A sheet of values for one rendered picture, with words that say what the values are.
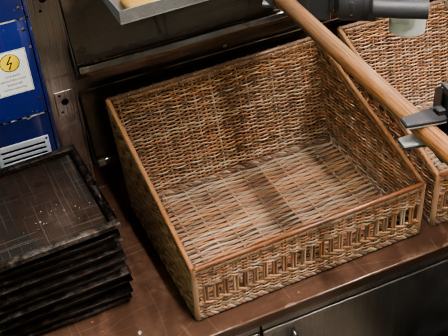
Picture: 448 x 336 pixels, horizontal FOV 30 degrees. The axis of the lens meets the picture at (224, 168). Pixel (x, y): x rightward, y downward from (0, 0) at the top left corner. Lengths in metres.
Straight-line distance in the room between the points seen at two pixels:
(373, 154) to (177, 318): 0.60
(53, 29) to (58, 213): 0.40
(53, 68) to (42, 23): 0.11
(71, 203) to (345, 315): 0.65
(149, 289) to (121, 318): 0.10
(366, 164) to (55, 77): 0.75
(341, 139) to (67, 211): 0.75
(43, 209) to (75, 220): 0.08
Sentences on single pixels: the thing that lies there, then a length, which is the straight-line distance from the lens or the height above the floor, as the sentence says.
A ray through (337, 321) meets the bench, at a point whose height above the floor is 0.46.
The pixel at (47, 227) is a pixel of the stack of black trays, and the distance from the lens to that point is 1.68.
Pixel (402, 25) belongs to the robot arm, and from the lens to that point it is 1.52.
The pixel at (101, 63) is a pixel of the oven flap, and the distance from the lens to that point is 1.84.
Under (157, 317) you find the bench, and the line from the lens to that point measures 1.77.
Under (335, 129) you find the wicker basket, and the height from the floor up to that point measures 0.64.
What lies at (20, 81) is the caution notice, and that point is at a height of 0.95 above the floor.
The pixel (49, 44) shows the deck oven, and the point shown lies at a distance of 1.84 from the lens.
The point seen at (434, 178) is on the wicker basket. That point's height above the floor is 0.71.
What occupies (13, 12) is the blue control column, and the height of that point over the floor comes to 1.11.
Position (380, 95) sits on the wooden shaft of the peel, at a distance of 1.28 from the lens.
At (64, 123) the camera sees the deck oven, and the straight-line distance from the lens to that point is 1.96.
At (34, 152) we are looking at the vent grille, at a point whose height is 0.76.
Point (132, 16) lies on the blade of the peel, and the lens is 1.52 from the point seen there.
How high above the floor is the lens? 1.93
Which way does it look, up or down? 40 degrees down
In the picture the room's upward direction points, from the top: 4 degrees counter-clockwise
